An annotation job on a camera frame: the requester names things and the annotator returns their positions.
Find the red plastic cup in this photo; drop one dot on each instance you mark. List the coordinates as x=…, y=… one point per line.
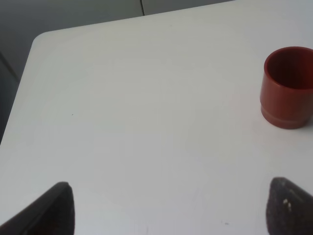
x=287, y=88

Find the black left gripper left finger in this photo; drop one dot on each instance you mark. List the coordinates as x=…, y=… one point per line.
x=53, y=213

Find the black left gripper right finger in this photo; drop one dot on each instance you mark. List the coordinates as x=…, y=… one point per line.
x=289, y=209

